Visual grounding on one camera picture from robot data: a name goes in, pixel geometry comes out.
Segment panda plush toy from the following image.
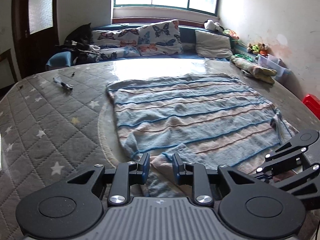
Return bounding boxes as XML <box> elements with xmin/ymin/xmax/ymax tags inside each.
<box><xmin>204</xmin><ymin>20</ymin><xmax>223</xmax><ymax>32</ymax></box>

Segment dark wooden door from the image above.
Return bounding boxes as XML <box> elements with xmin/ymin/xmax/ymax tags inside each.
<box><xmin>11</xmin><ymin>0</ymin><xmax>60</xmax><ymax>80</ymax></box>

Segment clear plastic storage box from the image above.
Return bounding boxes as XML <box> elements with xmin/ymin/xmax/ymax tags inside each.
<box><xmin>257</xmin><ymin>54</ymin><xmax>292</xmax><ymax>83</ymax></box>

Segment red plastic stool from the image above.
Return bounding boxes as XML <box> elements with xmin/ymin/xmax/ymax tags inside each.
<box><xmin>302</xmin><ymin>94</ymin><xmax>320</xmax><ymax>119</ymax></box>

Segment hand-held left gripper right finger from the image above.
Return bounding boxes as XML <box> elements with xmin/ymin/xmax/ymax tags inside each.
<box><xmin>172</xmin><ymin>153</ymin><xmax>254</xmax><ymax>205</ymax></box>

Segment orange green plush toy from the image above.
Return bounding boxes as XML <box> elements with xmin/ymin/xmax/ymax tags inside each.
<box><xmin>222</xmin><ymin>29</ymin><xmax>239</xmax><ymax>40</ymax></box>

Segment brown plush toys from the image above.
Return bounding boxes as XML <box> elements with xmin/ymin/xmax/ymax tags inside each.
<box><xmin>247</xmin><ymin>42</ymin><xmax>269</xmax><ymax>55</ymax></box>

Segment silver black pen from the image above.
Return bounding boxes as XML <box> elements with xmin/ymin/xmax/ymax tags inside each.
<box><xmin>53</xmin><ymin>77</ymin><xmax>74</xmax><ymax>93</ymax></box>

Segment grey pillow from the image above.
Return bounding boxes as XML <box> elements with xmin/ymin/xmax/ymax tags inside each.
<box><xmin>194</xmin><ymin>30</ymin><xmax>234</xmax><ymax>59</ymax></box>

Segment folded yellow green towel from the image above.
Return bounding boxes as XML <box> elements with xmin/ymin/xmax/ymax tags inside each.
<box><xmin>229</xmin><ymin>56</ymin><xmax>278</xmax><ymax>84</ymax></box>

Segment dark wooden side table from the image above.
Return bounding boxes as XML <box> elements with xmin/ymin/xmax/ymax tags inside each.
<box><xmin>0</xmin><ymin>49</ymin><xmax>19</xmax><ymax>90</ymax></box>

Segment grey quilted star table cover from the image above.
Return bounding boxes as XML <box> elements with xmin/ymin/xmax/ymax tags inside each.
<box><xmin>0</xmin><ymin>57</ymin><xmax>320</xmax><ymax>240</ymax></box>

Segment blue sofa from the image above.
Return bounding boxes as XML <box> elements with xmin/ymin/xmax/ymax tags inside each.
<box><xmin>45</xmin><ymin>23</ymin><xmax>250</xmax><ymax>72</ymax></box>

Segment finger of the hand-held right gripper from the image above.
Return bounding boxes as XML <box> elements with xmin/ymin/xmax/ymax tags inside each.
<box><xmin>264</xmin><ymin>140</ymin><xmax>309</xmax><ymax>162</ymax></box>
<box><xmin>256</xmin><ymin>164</ymin><xmax>315</xmax><ymax>199</ymax></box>

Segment black bag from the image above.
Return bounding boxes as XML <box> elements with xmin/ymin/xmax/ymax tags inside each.
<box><xmin>55</xmin><ymin>23</ymin><xmax>100</xmax><ymax>64</ymax></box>

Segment blue striped towel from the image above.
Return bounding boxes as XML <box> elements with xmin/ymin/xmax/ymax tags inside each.
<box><xmin>106</xmin><ymin>74</ymin><xmax>299</xmax><ymax>198</ymax></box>

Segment square butterfly print pillow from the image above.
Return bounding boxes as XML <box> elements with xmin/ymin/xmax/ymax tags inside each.
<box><xmin>137</xmin><ymin>20</ymin><xmax>184</xmax><ymax>55</ymax></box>

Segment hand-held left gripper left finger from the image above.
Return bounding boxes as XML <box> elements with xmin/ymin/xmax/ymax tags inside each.
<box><xmin>66</xmin><ymin>152</ymin><xmax>150</xmax><ymax>205</ymax></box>

